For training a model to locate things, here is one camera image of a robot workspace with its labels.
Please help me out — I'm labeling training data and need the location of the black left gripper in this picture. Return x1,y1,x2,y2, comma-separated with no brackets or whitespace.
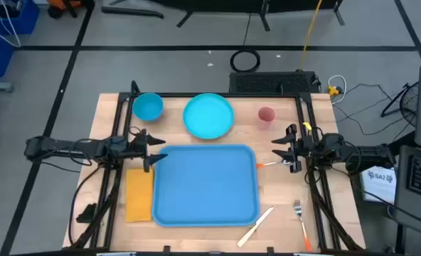
127,128,169,174

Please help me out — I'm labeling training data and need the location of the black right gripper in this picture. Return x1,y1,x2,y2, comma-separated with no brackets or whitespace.
270,123,319,174

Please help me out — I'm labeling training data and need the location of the metal spoon orange handle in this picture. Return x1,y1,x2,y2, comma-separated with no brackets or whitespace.
255,159,292,169

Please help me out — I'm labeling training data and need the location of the pink plastic cup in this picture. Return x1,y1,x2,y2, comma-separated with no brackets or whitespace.
257,106,277,124

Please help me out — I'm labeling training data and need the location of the blue plastic bowl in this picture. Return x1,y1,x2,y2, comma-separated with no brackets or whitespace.
132,92,165,122

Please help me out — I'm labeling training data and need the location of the orange cloth napkin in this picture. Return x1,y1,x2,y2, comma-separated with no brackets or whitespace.
125,168,155,223

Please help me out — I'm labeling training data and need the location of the blue plastic tray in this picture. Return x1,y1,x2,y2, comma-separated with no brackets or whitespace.
151,144,261,228

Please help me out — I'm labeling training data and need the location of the turquoise plastic plate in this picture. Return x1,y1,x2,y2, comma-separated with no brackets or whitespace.
182,92,235,140

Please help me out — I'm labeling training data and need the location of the metal fork orange handle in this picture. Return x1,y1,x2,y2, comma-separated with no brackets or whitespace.
293,199,313,252

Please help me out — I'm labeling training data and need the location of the cream plastic knife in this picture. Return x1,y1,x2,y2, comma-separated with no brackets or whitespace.
236,206,275,248

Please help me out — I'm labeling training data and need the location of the black perforated box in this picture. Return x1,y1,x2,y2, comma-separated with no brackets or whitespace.
228,70,321,95

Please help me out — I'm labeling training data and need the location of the white printed paper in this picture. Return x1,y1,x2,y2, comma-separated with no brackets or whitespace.
359,162,398,206

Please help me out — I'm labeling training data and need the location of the black bar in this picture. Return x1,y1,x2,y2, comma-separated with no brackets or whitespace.
101,6,164,19

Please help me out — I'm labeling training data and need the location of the black panel on stand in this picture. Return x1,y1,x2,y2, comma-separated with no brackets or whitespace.
109,0,346,32

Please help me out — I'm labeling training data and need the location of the orange object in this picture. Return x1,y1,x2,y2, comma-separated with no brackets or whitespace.
46,0,85,11

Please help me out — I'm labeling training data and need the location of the black metal frame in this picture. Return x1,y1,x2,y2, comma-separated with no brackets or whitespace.
66,80,366,254

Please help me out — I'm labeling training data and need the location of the white cable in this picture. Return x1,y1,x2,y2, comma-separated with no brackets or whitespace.
326,74,348,105

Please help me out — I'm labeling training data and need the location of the black clamp bracket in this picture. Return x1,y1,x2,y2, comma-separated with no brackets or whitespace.
75,202,97,224

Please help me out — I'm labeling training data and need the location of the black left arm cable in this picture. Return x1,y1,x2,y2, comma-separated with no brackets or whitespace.
68,165,107,246

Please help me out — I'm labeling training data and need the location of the coiled black cable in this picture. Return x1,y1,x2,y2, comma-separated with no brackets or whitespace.
230,48,262,73

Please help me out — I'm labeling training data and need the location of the yellow cable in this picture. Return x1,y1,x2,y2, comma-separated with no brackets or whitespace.
298,0,324,71

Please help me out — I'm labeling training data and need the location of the black wire fan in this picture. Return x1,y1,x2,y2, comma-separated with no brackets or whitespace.
380,80,420,128

